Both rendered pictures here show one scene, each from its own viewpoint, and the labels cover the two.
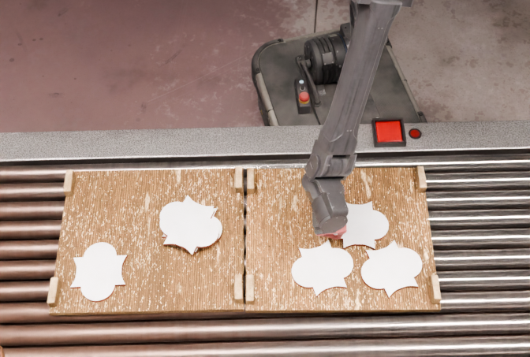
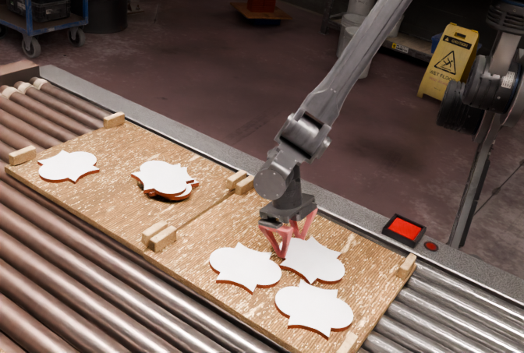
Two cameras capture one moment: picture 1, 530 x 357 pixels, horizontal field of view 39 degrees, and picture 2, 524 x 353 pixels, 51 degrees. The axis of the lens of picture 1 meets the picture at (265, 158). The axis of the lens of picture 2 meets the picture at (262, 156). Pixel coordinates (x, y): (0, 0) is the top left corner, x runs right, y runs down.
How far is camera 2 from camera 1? 0.96 m
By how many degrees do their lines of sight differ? 35
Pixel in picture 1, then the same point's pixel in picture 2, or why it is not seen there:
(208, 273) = (145, 214)
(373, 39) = not seen: outside the picture
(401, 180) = (386, 259)
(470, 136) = (490, 277)
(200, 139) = (235, 157)
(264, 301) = (167, 256)
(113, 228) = (111, 155)
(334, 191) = (289, 156)
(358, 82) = (362, 36)
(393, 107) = not seen: hidden behind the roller
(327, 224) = (262, 178)
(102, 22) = not seen: hidden behind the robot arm
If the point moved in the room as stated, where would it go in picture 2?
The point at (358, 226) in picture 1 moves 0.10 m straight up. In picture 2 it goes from (309, 259) to (320, 217)
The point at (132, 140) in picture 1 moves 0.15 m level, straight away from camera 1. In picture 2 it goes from (186, 133) to (207, 112)
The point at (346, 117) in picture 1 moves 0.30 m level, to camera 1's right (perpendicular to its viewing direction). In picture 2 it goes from (335, 72) to (516, 136)
